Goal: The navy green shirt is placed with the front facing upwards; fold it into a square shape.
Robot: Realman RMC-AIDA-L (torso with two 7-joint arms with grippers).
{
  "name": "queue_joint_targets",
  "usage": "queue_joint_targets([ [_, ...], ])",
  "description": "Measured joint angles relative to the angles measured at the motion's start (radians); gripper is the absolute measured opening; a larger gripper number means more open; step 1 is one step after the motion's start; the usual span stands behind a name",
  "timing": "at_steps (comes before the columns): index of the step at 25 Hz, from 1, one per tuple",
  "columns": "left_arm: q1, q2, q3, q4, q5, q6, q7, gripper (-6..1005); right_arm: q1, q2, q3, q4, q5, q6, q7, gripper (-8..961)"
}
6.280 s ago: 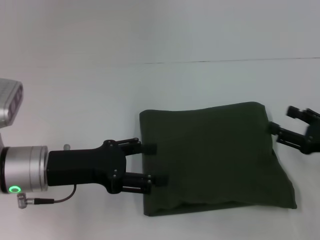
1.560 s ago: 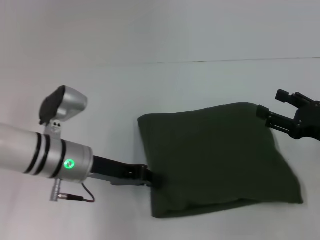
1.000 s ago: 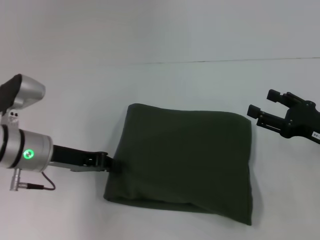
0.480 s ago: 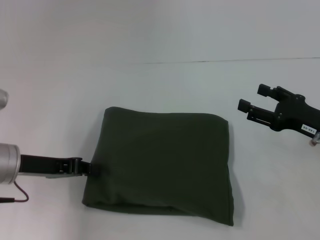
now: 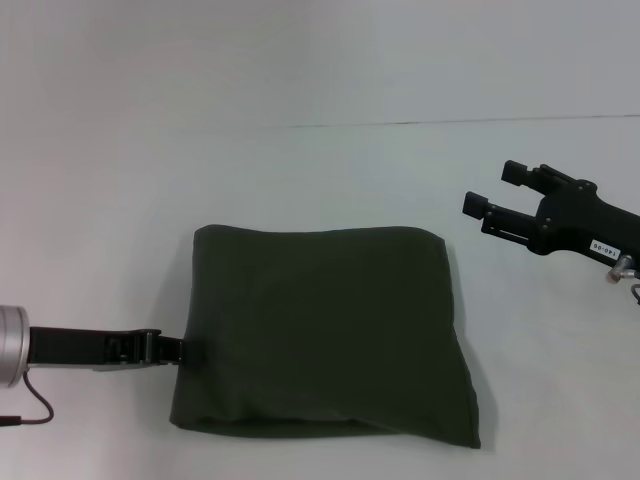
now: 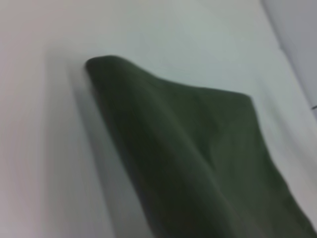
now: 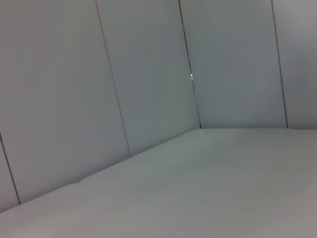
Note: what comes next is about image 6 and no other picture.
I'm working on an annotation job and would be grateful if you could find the dark green printed t-shirt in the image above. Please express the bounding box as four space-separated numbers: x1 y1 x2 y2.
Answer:
85 55 317 238

